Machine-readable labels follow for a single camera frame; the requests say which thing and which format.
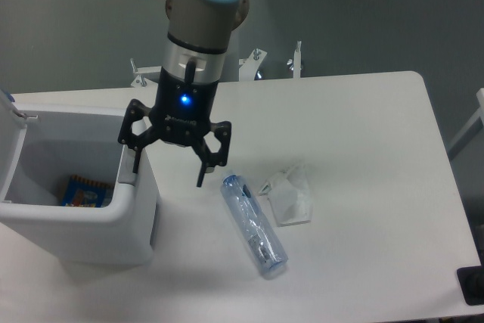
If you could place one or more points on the white base bracket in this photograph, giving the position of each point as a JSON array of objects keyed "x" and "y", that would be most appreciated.
[
  {"x": 295, "y": 64},
  {"x": 144, "y": 76},
  {"x": 249, "y": 68}
]

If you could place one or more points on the black clamp at table edge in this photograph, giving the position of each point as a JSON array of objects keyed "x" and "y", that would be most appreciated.
[{"x": 471, "y": 282}]

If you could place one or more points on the white right base bracket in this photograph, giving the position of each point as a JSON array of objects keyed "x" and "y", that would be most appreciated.
[{"x": 295, "y": 64}]

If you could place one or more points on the colourful snack packet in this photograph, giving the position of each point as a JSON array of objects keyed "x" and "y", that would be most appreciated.
[{"x": 82, "y": 192}]

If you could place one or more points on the white middle base bracket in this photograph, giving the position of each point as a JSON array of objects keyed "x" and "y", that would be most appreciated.
[{"x": 249, "y": 68}]

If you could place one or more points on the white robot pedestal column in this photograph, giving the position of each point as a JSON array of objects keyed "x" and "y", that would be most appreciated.
[{"x": 230, "y": 70}]

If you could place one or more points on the white left base bracket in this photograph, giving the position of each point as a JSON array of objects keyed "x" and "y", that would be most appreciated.
[{"x": 144, "y": 76}]

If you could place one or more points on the blue object behind trash can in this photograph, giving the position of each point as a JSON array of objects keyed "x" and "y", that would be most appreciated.
[{"x": 7, "y": 94}]

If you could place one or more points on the crumpled white plastic wrapper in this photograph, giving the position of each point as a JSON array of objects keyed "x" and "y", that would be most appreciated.
[{"x": 289, "y": 195}]

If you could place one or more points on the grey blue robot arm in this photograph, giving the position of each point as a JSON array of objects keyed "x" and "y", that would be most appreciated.
[{"x": 197, "y": 42}]

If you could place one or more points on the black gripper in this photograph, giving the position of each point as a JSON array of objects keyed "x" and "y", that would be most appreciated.
[{"x": 185, "y": 111}]

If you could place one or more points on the white frame at right edge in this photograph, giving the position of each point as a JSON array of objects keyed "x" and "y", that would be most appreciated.
[{"x": 468, "y": 131}]

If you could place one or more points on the white plastic trash can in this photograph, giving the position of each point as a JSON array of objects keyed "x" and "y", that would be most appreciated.
[{"x": 41, "y": 147}]

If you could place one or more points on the clear blue plastic bottle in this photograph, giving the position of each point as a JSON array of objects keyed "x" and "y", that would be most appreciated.
[{"x": 264, "y": 244}]

